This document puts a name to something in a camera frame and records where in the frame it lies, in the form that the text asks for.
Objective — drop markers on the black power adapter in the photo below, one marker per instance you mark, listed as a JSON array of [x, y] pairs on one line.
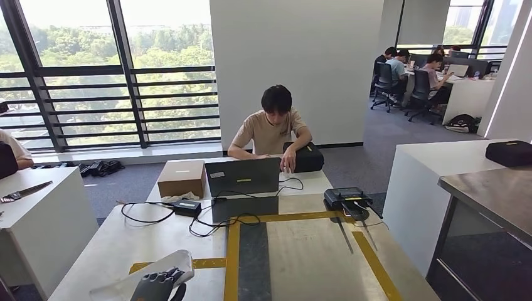
[[187, 207]]

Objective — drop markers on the white cabinet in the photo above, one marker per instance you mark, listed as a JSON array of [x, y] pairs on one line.
[[415, 199]]

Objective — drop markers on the steel workbench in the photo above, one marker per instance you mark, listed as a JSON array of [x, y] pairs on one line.
[[490, 195], [311, 257]]

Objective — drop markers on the grey laptop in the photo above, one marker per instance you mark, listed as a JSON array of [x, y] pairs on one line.
[[243, 176]]

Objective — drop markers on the black backpack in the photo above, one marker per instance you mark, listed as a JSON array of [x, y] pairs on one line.
[[461, 124]]

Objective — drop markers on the black bag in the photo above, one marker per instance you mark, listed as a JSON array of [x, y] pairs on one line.
[[7, 160]]

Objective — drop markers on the white curved plastic part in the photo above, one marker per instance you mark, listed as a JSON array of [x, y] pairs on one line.
[[174, 259]]

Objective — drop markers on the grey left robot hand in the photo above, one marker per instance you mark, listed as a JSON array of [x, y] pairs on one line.
[[151, 288]]

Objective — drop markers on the black gear pile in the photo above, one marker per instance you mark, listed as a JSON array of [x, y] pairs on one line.
[[99, 167]]

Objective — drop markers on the black office chair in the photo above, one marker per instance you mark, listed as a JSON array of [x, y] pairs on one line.
[[422, 87], [384, 79]]

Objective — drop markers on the dark window railing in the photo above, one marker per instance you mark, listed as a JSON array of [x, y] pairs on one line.
[[124, 83]]

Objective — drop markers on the black silver hand tool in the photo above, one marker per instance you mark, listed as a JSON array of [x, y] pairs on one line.
[[25, 192]]

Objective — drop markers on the brown cardboard box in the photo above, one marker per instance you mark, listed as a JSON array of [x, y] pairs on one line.
[[183, 178]]

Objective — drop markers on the person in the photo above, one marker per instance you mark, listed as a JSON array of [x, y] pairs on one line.
[[380, 62], [266, 133], [14, 147], [454, 48], [397, 68], [434, 74], [438, 50]]

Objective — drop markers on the black antenna controller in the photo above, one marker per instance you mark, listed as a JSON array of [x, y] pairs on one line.
[[345, 197]]

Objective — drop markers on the white office desk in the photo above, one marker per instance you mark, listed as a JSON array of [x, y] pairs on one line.
[[467, 99]]

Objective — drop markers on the white crumpled tissue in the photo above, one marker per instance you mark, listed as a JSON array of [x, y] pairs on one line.
[[180, 196]]

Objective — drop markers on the white table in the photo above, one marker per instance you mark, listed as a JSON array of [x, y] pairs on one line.
[[41, 224]]

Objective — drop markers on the black hard case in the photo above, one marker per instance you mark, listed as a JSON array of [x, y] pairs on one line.
[[307, 158], [509, 153]]

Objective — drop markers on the silver laptop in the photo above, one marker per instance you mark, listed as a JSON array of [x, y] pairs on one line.
[[457, 70]]

